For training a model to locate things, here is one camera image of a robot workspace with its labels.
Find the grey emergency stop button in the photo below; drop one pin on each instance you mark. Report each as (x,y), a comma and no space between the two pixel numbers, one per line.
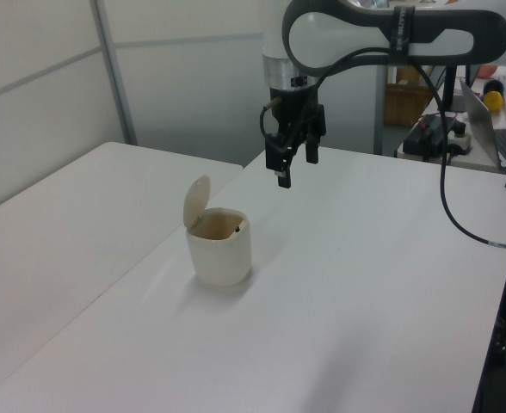
(460,142)

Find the yellow round object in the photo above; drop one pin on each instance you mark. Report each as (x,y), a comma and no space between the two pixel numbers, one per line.
(494,102)

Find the grey partition post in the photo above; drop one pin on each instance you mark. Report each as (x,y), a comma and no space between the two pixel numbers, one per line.
(117,77)

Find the silver laptop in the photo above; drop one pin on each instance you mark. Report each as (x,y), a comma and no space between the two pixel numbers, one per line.
(479,114)

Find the small white lidded bin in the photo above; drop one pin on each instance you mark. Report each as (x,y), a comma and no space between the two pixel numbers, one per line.
(220,260)

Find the brown wooden box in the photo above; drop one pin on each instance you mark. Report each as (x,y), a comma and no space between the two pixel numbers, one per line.
(408,105)

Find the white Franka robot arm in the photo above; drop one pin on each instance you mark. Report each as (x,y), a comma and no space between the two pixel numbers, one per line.
(322,38)

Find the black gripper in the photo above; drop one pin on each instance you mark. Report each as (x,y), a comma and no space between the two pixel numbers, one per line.
(285,114)

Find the black electronics box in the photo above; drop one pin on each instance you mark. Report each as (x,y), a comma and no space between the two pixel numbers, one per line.
(427,131)

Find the orange round object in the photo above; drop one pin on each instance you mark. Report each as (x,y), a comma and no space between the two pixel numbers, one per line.
(488,71)

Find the black monitor stand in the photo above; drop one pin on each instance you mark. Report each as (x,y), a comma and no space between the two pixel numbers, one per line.
(450,92)

